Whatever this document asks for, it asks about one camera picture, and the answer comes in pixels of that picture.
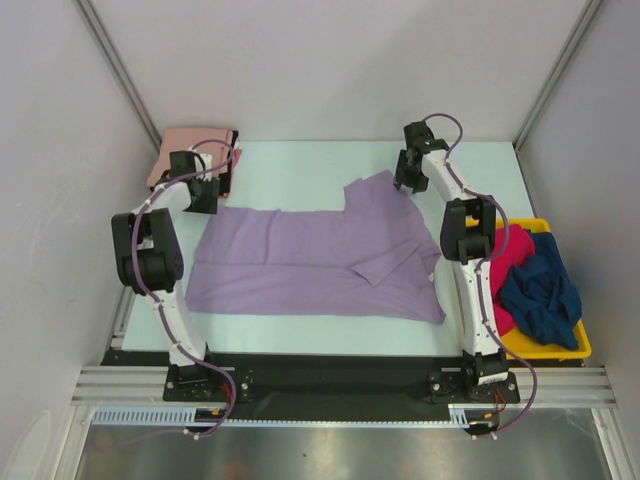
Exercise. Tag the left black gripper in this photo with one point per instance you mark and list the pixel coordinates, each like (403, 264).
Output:
(209, 205)

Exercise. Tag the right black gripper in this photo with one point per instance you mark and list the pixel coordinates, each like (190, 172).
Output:
(401, 177)

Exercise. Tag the purple t shirt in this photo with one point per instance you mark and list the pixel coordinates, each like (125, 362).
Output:
(375, 257)

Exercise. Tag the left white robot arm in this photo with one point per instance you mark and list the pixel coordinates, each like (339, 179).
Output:
(148, 255)

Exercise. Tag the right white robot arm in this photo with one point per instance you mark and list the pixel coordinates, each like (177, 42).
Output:
(467, 240)

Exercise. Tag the folded black t shirt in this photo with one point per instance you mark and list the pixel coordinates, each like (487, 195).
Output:
(226, 177)

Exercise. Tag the folded pink t shirt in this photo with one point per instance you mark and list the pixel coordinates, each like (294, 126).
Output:
(201, 139)

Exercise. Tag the navy blue t shirt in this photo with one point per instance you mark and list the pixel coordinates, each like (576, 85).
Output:
(540, 296)

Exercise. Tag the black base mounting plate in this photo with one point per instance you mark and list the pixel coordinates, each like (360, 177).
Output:
(349, 388)

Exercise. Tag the yellow plastic bin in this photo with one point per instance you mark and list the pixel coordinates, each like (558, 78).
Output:
(518, 247)

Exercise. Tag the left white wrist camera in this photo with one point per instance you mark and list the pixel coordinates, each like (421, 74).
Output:
(203, 161)

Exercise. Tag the left corner aluminium post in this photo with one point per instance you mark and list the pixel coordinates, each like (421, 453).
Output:
(116, 65)

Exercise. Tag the corner aluminium post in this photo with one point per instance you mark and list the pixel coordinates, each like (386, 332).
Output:
(116, 65)
(577, 35)

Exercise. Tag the right corner aluminium post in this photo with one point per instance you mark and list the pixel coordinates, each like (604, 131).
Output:
(577, 35)

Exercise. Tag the aluminium frame rail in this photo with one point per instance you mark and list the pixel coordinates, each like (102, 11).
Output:
(116, 385)

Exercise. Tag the slotted cable duct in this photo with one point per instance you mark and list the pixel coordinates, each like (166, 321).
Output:
(208, 417)

